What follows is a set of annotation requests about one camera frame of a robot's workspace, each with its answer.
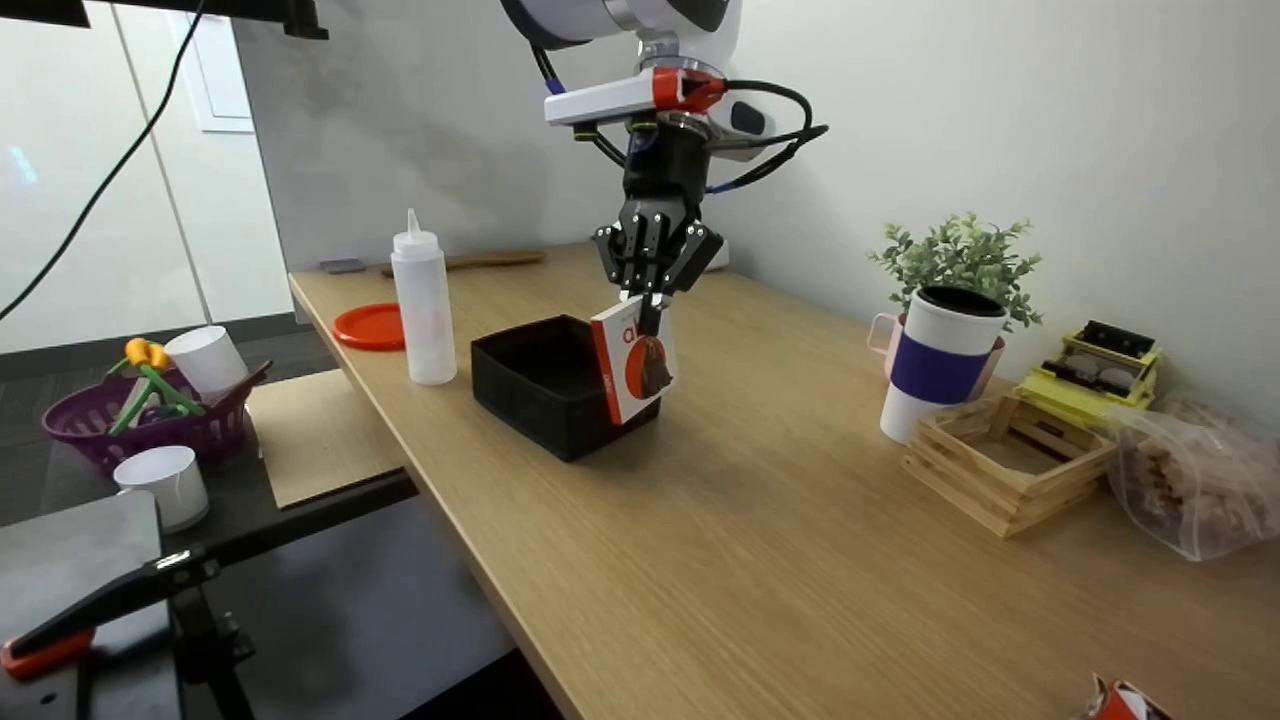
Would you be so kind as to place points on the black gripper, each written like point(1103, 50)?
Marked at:
point(666, 173)

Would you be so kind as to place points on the white book with red circle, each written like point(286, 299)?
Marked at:
point(628, 383)

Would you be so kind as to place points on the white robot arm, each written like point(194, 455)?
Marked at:
point(585, 17)

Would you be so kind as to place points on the black fabric box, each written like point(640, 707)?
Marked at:
point(543, 386)

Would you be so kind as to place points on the translucent white squeeze bottle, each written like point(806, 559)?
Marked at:
point(425, 321)

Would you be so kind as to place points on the red round lid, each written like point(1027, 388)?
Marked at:
point(366, 329)

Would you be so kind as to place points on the white cup with blue band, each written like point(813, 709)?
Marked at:
point(935, 375)

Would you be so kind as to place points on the green plant in pink pot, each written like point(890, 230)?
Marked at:
point(960, 252)

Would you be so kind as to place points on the brown cardboard sheet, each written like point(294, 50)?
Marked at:
point(321, 434)

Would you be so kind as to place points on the wooden slat crate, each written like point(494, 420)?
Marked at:
point(960, 487)

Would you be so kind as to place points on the yellow toy machine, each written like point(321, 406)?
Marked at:
point(1087, 386)

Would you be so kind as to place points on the white paper cup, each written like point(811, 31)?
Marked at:
point(210, 363)
point(162, 487)

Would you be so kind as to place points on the black overhead bar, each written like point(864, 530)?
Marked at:
point(266, 11)

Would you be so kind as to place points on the purple plastic bowl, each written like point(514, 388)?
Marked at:
point(175, 436)

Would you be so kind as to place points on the yellow toy vegetable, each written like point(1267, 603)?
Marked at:
point(147, 354)

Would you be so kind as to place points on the green toy vegetable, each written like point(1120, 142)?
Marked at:
point(154, 392)

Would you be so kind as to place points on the black tripod clamp orange grip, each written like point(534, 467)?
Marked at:
point(202, 562)

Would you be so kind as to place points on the clear plastic bag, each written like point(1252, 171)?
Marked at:
point(1195, 487)

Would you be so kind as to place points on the dark side table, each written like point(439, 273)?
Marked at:
point(55, 383)

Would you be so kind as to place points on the small red white packet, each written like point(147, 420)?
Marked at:
point(1126, 700)

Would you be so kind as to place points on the white wrist camera red band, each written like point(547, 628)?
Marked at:
point(602, 103)

